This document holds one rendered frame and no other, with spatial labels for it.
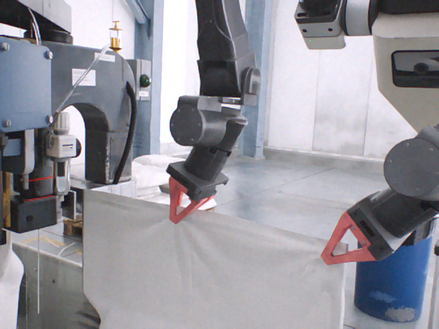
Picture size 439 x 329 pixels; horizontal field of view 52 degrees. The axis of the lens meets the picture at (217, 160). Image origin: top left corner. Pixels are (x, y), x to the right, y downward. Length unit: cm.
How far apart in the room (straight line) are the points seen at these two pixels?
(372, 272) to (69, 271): 191
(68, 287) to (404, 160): 120
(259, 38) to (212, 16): 886
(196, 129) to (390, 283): 239
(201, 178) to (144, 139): 620
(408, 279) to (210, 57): 239
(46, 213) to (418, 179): 63
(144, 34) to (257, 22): 329
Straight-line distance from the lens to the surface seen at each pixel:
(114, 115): 95
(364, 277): 295
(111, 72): 94
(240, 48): 65
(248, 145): 951
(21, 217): 84
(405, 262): 284
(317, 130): 913
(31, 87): 52
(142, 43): 692
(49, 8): 79
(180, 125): 61
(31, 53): 53
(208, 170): 68
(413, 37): 91
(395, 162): 48
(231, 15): 65
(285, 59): 945
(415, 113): 102
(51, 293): 158
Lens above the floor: 126
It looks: 8 degrees down
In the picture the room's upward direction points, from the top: 3 degrees clockwise
